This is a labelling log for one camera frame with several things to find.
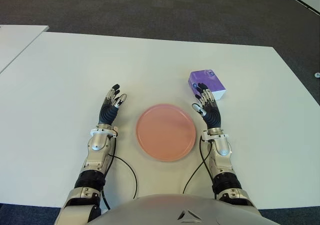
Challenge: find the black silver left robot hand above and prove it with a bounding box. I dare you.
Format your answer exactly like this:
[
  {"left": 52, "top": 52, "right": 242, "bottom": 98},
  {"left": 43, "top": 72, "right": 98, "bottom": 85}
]
[{"left": 97, "top": 83, "right": 128, "bottom": 126}]

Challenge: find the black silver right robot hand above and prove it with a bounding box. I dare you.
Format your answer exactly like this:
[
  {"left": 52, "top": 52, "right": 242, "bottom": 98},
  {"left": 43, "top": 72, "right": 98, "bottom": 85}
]
[{"left": 191, "top": 82, "right": 223, "bottom": 130}]

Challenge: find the purple tissue paper pack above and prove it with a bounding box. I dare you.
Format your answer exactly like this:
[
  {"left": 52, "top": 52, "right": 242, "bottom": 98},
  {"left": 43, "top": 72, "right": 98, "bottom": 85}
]
[{"left": 187, "top": 69, "right": 228, "bottom": 101}]

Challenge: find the round pink plate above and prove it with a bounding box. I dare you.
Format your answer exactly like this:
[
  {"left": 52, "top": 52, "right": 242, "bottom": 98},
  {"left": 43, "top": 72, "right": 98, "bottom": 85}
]
[{"left": 135, "top": 103, "right": 197, "bottom": 163}]

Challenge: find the silver robot torso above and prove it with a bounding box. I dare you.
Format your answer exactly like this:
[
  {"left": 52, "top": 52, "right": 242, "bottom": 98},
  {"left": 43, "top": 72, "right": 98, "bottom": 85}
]
[{"left": 88, "top": 194, "right": 273, "bottom": 225}]

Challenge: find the white rectangular table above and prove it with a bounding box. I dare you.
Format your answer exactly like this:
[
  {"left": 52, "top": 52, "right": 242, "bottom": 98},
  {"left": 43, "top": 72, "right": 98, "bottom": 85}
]
[{"left": 0, "top": 24, "right": 49, "bottom": 74}]

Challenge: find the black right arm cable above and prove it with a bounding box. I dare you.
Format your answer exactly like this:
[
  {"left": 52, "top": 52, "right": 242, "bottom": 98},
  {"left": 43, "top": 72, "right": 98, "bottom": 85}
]
[{"left": 182, "top": 134, "right": 218, "bottom": 198}]

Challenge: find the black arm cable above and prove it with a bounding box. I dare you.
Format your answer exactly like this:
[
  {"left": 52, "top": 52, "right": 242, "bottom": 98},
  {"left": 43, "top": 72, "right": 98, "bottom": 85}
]
[
  {"left": 101, "top": 134, "right": 139, "bottom": 211},
  {"left": 182, "top": 134, "right": 218, "bottom": 198}
]

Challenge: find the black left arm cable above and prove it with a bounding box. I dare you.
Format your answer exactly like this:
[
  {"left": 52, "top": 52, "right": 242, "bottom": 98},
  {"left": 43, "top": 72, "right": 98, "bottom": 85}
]
[{"left": 101, "top": 134, "right": 139, "bottom": 211}]

